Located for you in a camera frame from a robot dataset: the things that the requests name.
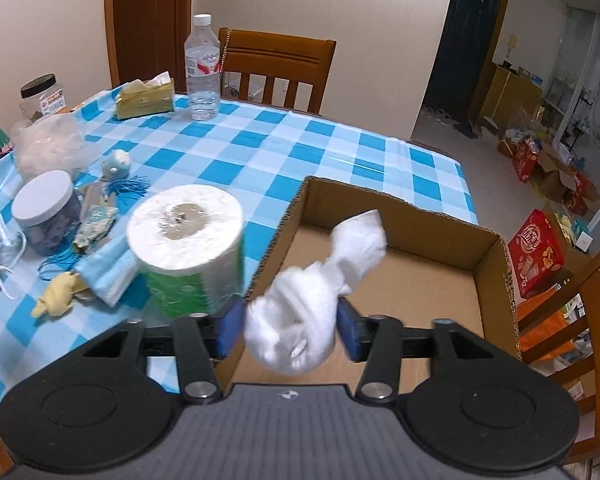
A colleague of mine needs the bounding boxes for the white knotted cloth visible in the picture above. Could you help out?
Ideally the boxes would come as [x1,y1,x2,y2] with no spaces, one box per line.
[244,209,387,376]

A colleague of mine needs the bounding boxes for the light blue face mask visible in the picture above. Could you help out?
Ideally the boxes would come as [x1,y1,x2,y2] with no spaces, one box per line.
[74,235,140,308]

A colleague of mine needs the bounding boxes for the yellow cloth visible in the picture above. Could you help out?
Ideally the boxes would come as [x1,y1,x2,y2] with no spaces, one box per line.
[31,272,88,318]

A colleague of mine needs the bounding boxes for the round blue doll head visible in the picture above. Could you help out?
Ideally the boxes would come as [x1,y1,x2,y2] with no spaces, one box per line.
[102,148,131,181]

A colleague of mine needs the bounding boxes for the white mesh bath pouf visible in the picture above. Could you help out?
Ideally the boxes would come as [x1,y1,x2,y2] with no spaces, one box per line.
[8,113,99,182]

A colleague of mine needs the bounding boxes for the open cardboard box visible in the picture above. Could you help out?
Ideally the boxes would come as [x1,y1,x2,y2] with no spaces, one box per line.
[214,174,522,395]

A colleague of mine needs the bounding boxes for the green wrapped toilet paper roll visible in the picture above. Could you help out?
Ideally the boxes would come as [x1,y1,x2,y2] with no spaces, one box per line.
[126,184,245,318]

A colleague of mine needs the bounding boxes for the blue white checkered tablecloth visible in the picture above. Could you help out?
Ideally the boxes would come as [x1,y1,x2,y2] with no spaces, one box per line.
[0,91,477,401]

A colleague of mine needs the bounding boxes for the floral sachet with blue tassel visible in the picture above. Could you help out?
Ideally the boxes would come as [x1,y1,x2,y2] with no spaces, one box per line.
[38,176,150,282]

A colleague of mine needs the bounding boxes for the red snack box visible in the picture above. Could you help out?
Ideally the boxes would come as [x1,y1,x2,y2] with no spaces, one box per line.
[508,209,565,299]

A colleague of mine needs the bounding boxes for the white lid plastic jar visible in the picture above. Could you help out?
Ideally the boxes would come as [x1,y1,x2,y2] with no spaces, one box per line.
[12,170,81,256]

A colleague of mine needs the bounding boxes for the open cardboard boxes on floor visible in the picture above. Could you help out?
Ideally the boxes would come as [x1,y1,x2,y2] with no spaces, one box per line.
[498,130,600,217]

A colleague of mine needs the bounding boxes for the yellow tissue pack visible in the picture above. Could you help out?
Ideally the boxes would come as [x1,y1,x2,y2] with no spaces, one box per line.
[116,72,174,120]

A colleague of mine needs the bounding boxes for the near wooden chair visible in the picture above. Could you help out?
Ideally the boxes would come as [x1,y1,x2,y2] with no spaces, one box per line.
[517,252,600,463]

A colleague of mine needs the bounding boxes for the wooden chair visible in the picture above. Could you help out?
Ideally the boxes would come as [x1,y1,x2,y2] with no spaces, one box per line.
[219,27,337,116]
[517,252,600,463]

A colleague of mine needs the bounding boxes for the far wooden chair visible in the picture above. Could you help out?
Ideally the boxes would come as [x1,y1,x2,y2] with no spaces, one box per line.
[219,27,337,116]

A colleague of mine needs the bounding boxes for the dark open doorway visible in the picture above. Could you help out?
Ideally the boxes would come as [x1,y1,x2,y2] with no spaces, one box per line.
[422,0,508,122]

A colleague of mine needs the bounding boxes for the yellow wooden cabinet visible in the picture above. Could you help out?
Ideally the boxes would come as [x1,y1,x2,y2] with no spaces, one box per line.
[478,65,543,132]

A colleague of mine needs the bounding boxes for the clear plastic water bottle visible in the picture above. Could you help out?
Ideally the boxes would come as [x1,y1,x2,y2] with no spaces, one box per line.
[184,13,221,122]

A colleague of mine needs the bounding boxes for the black lid plastic jar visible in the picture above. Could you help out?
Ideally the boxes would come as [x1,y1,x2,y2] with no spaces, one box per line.
[20,73,67,122]

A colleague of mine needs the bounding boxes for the brown wooden door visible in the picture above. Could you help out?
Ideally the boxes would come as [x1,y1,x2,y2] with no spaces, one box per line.
[104,0,193,93]

